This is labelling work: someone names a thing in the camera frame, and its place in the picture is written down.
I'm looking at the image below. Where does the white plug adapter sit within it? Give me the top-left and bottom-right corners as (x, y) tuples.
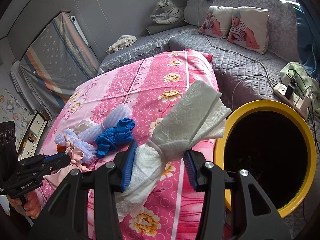
(301, 90), (313, 108)

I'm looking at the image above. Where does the green cloth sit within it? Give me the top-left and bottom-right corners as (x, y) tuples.
(279, 62), (320, 118)

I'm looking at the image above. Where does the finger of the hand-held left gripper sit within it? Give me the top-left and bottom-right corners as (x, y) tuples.
(37, 162), (70, 178)
(35, 154), (71, 166)

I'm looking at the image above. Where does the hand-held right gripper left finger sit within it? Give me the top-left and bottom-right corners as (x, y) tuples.
(27, 140), (139, 240)

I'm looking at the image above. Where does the person's left hand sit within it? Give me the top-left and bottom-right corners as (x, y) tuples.
(7, 191), (42, 219)

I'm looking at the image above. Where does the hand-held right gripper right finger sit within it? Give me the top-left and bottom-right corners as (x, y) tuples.
(182, 149), (292, 240)

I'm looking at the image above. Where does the white drawer unit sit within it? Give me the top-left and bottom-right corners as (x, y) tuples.
(16, 110), (48, 160)

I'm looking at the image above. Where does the pink floral blanket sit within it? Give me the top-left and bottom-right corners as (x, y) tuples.
(34, 49), (232, 240)

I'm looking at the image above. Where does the yellow round bin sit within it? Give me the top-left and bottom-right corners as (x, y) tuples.
(214, 100), (317, 218)

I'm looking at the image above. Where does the cartoon printed wall cloth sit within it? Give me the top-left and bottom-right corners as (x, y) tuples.
(0, 87), (33, 140)

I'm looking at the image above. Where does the blue rubber glove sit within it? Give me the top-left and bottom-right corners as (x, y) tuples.
(94, 118), (136, 158)

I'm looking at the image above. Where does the white power strip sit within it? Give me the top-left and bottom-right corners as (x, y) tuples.
(273, 84), (310, 113)

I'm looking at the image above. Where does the grey quilted sofa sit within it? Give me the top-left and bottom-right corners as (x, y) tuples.
(97, 0), (320, 240)

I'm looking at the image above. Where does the pale blue foam net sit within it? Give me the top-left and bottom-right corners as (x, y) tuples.
(55, 104), (133, 165)

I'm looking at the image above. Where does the black cable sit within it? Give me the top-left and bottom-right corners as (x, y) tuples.
(287, 69), (320, 140)

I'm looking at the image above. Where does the crumpled white cloth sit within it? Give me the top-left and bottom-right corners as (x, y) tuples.
(106, 35), (137, 54)

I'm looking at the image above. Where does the baby print pillow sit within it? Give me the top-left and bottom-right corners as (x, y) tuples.
(199, 6), (234, 39)
(227, 7), (270, 55)

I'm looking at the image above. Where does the striped sheet covered furniture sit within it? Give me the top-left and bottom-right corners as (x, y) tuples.
(11, 11), (100, 120)

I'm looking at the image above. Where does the white tiger plush toy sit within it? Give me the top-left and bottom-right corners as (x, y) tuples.
(150, 0), (187, 25)

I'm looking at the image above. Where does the grey flat cushion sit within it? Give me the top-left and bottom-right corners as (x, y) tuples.
(146, 21), (189, 34)

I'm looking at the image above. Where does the black charger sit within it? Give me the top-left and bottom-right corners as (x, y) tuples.
(285, 78), (298, 99)

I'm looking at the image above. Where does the pink fabric piece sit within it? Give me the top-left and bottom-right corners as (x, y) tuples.
(44, 134), (92, 193)

